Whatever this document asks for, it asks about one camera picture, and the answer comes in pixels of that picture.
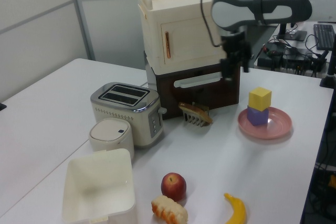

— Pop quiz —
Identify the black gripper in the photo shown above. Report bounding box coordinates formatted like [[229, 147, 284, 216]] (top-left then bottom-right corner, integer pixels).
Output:
[[220, 32, 250, 81]]

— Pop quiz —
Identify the yellow cube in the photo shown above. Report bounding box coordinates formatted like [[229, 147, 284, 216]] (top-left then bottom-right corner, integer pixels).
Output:
[[248, 87, 272, 111]]

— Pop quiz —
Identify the purple cube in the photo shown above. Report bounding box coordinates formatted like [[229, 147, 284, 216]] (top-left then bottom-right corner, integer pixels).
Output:
[[247, 105, 269, 126]]

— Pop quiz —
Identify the dark brown drawer box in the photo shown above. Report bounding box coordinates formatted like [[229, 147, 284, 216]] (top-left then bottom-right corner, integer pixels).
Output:
[[143, 50, 241, 120]]

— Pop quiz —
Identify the black monitor stand base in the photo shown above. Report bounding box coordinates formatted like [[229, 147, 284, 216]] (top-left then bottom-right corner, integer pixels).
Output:
[[276, 22, 307, 41]]

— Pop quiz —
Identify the cream toy cabinet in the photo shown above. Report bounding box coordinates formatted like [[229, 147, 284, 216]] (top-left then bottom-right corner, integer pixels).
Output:
[[138, 0, 229, 74]]

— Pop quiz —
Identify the metal toast rack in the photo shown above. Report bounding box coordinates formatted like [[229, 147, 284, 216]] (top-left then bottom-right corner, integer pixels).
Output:
[[181, 102, 211, 128]]

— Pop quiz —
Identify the pink plate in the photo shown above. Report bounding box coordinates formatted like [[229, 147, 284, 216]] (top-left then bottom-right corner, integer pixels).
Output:
[[237, 106, 292, 140]]

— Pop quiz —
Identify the black keyboard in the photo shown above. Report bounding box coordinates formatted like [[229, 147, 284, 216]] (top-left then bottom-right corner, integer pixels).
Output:
[[313, 24, 336, 51]]

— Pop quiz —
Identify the cream and chrome toaster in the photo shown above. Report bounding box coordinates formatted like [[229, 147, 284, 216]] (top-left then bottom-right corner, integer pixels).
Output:
[[90, 82, 167, 148]]

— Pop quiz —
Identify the red apple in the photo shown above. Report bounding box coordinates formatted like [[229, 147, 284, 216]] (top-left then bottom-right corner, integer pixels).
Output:
[[161, 173, 187, 201]]

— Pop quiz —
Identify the yellow banana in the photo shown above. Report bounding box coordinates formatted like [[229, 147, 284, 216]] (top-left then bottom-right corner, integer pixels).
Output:
[[223, 193, 247, 224]]

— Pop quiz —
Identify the small cream trash can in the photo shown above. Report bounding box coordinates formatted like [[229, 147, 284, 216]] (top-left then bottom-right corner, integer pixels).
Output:
[[88, 118, 135, 162]]

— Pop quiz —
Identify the cream filled bread piece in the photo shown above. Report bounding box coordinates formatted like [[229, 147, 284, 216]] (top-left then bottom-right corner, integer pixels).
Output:
[[151, 195, 189, 224]]

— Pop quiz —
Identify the white square plastic bin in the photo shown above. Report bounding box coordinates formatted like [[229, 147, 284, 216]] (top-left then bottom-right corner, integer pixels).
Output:
[[62, 148, 137, 224]]

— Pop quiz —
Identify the white drawer handle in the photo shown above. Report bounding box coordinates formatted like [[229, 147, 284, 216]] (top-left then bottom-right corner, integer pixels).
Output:
[[173, 73, 223, 89]]

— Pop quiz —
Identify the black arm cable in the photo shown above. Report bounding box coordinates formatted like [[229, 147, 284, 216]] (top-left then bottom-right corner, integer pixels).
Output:
[[201, 0, 226, 48]]

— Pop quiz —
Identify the black electronics box with cables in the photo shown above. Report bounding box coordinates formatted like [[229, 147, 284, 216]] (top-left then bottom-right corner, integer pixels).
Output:
[[257, 41, 329, 75]]

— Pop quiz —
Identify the copper cabinet door handle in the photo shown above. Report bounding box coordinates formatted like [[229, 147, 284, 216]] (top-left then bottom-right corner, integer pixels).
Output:
[[164, 31, 172, 59]]

